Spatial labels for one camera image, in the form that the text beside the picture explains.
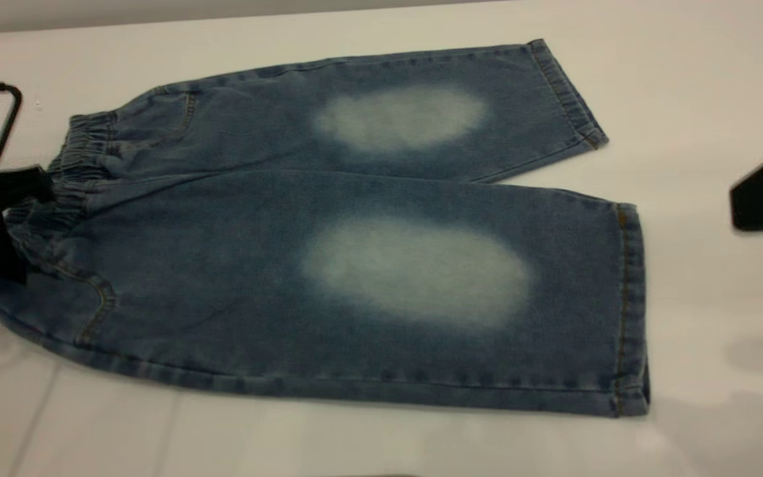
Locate blue denim kids jeans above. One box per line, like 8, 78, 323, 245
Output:
0, 38, 652, 418

